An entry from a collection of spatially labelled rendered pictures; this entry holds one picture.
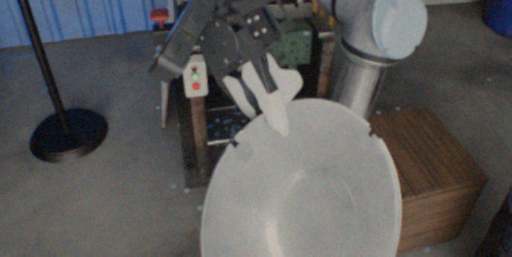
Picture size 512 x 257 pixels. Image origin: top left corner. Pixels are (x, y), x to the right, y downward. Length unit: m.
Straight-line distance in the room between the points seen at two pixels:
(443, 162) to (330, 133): 1.05
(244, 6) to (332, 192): 0.24
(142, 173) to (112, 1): 1.32
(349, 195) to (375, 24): 0.32
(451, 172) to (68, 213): 1.46
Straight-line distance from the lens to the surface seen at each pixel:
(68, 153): 2.08
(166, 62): 0.41
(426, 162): 1.53
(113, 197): 1.86
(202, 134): 1.64
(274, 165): 0.47
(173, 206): 1.77
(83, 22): 2.95
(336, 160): 0.53
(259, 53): 0.43
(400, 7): 0.74
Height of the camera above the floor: 1.36
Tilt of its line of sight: 39 degrees down
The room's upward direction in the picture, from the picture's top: straight up
